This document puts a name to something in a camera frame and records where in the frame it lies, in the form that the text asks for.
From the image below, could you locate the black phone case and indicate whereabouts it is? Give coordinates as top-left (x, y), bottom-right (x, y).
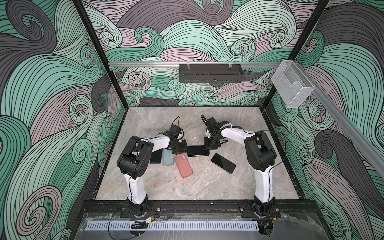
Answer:
top-left (186, 145), bottom-right (211, 158)

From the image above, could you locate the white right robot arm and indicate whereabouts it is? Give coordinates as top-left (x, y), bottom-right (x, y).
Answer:
top-left (201, 115), bottom-right (277, 217)

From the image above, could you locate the black corner frame post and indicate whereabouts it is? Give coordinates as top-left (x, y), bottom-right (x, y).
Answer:
top-left (73, 0), bottom-right (129, 111)

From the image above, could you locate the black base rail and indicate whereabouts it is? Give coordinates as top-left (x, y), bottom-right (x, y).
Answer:
top-left (81, 200), bottom-right (319, 219)

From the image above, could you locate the white slotted cable duct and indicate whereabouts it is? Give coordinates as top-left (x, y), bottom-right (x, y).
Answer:
top-left (84, 220), bottom-right (259, 232)

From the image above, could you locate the clear plastic wall bin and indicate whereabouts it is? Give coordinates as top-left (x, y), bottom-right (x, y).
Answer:
top-left (272, 61), bottom-right (315, 109)

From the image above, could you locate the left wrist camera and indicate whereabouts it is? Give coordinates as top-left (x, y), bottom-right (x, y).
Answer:
top-left (169, 124), bottom-right (184, 140)

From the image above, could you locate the dark blue phone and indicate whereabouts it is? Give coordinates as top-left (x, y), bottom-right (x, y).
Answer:
top-left (150, 149), bottom-right (163, 164)

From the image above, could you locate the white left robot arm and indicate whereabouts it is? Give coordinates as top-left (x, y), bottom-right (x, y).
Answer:
top-left (117, 134), bottom-right (188, 216)

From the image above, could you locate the right black corner post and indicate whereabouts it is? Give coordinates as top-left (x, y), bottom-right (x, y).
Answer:
top-left (262, 0), bottom-right (329, 111)

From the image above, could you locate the light blue phone case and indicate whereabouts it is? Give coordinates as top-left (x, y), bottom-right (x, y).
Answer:
top-left (162, 149), bottom-right (175, 166)

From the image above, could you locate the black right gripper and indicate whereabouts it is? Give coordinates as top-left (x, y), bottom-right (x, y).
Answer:
top-left (201, 134), bottom-right (221, 150)

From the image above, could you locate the black phone on table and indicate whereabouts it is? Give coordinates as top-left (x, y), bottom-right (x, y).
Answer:
top-left (211, 154), bottom-right (236, 174)

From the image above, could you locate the black wall tray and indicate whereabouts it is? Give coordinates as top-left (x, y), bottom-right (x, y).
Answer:
top-left (179, 64), bottom-right (244, 84)

